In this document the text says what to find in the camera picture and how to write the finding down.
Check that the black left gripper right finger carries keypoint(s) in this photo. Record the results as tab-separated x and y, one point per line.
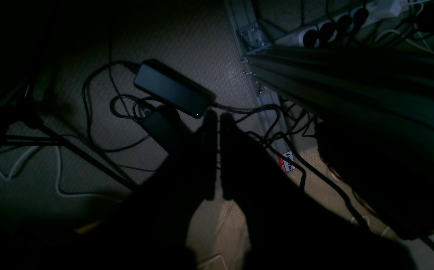
287	228

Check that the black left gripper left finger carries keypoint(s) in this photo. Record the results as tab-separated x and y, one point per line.
149	231

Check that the red white label tag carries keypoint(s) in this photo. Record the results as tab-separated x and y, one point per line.
284	163

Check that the black power adapter brick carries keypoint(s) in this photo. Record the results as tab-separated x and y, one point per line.
173	88

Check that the black tripod stand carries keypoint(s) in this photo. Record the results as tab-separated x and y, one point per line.
20	108

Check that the white power strip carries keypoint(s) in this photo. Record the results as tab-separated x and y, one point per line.
350	20

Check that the aluminium table frame leg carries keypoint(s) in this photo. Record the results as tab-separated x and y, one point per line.
252	35

